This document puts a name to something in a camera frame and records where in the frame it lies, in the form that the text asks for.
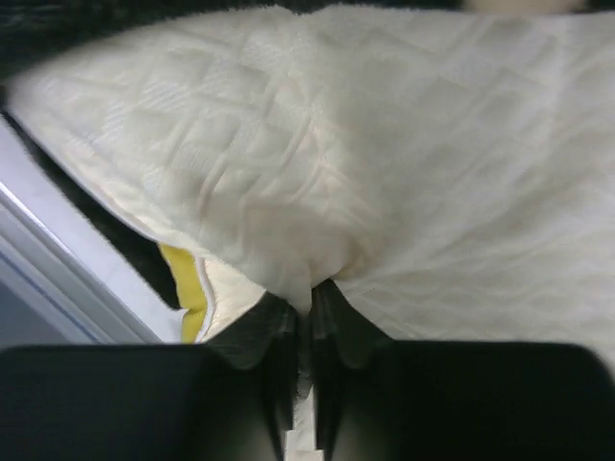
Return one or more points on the cream yellow-edged pillow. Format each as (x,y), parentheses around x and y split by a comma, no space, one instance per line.
(452,173)

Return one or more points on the black floral pillowcase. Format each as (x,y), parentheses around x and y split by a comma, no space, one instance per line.
(35,31)

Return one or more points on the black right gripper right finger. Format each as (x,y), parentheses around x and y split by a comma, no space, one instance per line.
(377,398)

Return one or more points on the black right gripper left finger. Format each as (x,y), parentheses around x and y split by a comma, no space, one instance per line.
(230,398)

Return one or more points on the aluminium front rail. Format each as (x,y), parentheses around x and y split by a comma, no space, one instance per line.
(93,291)

